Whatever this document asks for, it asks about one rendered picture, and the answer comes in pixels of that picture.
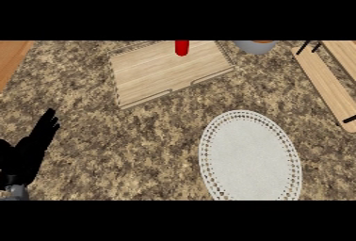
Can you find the brown wooden panel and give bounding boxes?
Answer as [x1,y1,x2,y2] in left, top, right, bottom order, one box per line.
[0,40,35,92]

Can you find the wooden tiered shelf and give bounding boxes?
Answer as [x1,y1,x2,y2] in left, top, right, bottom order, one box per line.
[291,40,356,134]

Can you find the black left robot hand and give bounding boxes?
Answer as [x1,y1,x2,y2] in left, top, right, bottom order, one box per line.
[0,107,61,191]

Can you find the grey pot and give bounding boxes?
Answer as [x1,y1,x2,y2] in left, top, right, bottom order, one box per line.
[232,40,279,56]

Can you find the pale wooden tray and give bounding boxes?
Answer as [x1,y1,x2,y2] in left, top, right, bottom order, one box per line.
[108,40,236,110]

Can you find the red bottle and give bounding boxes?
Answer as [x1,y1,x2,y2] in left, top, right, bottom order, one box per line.
[174,40,191,57]

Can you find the white oval placemat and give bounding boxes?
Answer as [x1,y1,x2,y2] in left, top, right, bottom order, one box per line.
[198,109,303,201]

